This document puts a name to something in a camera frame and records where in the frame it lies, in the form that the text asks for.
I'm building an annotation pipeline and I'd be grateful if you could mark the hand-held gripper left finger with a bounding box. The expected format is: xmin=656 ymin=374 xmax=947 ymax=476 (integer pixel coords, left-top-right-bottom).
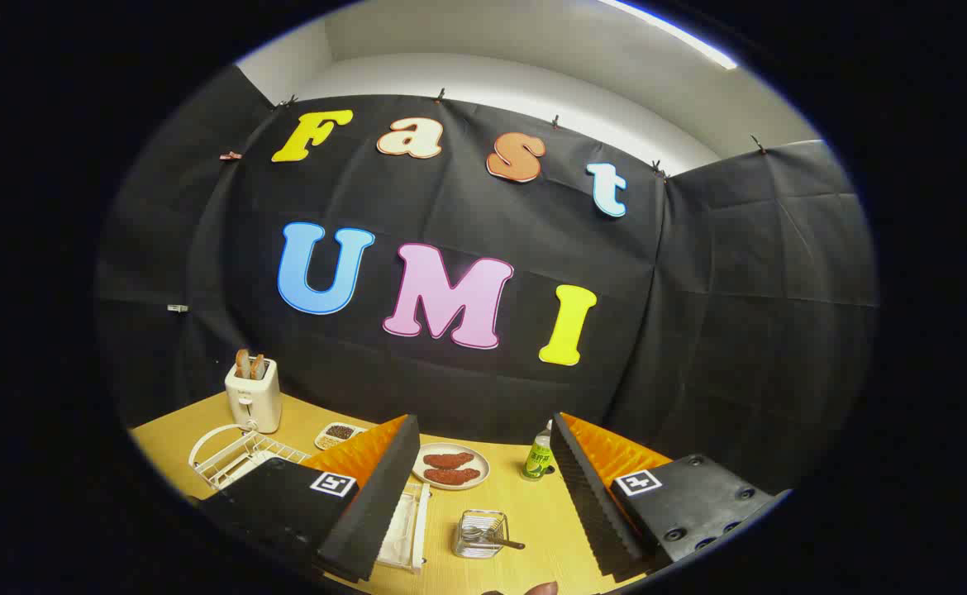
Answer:
xmin=188 ymin=413 xmax=422 ymax=584

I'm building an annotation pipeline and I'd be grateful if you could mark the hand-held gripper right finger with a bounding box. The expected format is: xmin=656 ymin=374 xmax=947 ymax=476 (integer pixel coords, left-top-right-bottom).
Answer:
xmin=548 ymin=412 xmax=792 ymax=579

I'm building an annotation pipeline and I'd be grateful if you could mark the white wire dish rack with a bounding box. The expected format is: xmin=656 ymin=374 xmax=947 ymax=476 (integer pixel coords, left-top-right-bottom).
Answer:
xmin=188 ymin=423 xmax=432 ymax=575

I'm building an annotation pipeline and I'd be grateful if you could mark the wooden handled metal spoon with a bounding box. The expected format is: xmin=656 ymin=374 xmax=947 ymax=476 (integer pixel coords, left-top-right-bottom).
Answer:
xmin=461 ymin=526 xmax=526 ymax=551

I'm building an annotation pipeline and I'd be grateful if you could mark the metal wire basket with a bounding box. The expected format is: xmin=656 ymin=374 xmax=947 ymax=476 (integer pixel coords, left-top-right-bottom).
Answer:
xmin=453 ymin=509 xmax=509 ymax=559

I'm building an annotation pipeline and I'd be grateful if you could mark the white divided snack dish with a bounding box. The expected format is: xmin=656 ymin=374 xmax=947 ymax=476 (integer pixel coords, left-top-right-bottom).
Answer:
xmin=314 ymin=421 xmax=369 ymax=451

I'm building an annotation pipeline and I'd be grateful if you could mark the white round sausage dish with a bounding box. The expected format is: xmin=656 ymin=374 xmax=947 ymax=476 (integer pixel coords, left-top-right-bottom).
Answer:
xmin=412 ymin=443 xmax=491 ymax=492

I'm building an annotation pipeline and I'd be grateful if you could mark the green drink bottle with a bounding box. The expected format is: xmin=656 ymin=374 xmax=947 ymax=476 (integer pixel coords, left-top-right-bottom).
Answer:
xmin=522 ymin=420 xmax=556 ymax=482

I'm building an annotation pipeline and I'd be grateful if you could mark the white toaster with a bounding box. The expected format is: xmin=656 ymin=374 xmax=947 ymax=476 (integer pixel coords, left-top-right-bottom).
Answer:
xmin=225 ymin=359 xmax=283 ymax=435

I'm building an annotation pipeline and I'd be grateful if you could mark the black backdrop cloth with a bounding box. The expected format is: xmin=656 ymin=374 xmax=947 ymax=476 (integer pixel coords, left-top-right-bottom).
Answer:
xmin=95 ymin=66 xmax=879 ymax=497

